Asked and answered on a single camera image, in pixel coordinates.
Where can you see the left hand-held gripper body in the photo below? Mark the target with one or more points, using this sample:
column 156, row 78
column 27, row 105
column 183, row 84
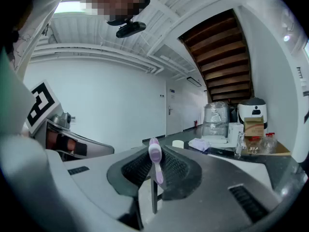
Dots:
column 42, row 105

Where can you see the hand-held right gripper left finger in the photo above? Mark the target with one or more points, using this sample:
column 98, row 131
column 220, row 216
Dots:
column 91, row 192

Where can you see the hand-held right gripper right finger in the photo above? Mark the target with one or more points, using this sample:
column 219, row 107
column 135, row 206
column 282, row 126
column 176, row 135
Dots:
column 207, row 202

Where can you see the white cup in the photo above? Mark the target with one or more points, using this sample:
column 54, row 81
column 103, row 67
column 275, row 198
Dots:
column 178, row 144

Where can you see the purple toothbrush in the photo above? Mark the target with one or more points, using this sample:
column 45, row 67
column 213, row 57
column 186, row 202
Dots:
column 155, row 153

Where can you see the person's left hand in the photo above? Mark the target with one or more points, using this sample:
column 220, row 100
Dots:
column 51, row 139

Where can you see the white wipes pack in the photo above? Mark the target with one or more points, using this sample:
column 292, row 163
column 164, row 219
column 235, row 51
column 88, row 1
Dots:
column 199, row 144

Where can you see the glass jar with red lid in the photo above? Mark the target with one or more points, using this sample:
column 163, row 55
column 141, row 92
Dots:
column 270, row 144
column 255, row 146

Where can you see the white box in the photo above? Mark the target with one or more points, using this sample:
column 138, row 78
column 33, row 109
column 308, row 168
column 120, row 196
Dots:
column 234, row 133

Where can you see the red fire extinguisher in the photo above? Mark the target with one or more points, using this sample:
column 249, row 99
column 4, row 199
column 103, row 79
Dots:
column 195, row 124

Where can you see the plastic-wrapped grey appliance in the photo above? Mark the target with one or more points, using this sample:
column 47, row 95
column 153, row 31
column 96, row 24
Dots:
column 215, row 118

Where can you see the person's white shirt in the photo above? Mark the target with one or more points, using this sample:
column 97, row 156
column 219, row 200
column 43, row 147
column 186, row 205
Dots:
column 29, row 20

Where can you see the brown cardboard box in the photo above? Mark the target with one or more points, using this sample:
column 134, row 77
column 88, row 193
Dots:
column 254, row 127

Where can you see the flat cardboard sheet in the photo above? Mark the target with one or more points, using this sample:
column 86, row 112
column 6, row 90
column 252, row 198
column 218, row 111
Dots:
column 283, row 150

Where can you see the white door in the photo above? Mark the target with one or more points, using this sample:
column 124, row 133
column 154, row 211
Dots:
column 174, row 110

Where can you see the white and black appliance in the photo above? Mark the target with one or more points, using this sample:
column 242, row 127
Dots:
column 253, row 107

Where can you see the black ceiling lamp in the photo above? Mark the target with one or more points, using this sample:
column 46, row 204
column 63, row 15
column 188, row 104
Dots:
column 194, row 81

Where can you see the wooden staircase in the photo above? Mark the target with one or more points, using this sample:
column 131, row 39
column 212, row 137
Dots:
column 222, row 62

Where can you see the black head-mounted camera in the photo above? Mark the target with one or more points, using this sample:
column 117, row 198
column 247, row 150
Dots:
column 130, row 29

